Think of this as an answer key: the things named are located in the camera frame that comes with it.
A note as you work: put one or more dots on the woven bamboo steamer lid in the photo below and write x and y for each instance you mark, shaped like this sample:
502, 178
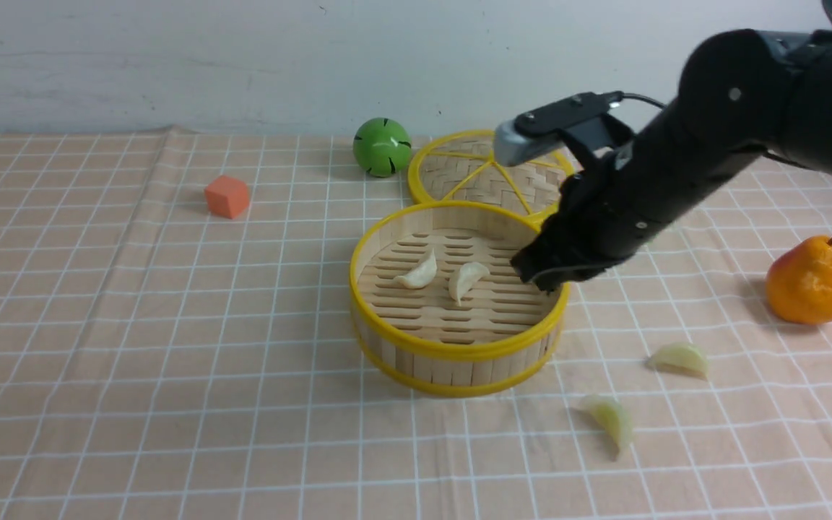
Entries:
461, 166

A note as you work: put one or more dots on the white dumpling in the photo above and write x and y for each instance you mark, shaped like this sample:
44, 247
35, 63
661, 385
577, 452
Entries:
462, 281
422, 274

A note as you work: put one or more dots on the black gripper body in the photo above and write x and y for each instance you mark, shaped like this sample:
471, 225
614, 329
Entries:
605, 215

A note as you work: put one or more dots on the pale green dumpling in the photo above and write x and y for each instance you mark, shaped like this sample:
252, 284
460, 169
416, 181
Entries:
682, 358
615, 420

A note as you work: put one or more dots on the orange foam cube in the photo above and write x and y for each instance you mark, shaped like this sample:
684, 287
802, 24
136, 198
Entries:
227, 197

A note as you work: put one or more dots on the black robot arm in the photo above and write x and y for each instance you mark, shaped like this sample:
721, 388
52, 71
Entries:
741, 94

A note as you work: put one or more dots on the green ball black stripes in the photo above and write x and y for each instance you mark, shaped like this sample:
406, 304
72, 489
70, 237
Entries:
382, 147

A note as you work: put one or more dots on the orange yellow toy pear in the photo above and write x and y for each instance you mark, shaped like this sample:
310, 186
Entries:
798, 284

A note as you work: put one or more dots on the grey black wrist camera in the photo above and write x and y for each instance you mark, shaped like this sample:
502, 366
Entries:
581, 123

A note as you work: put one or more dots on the peach checkered tablecloth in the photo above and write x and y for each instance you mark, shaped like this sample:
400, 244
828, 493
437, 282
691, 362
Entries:
161, 362

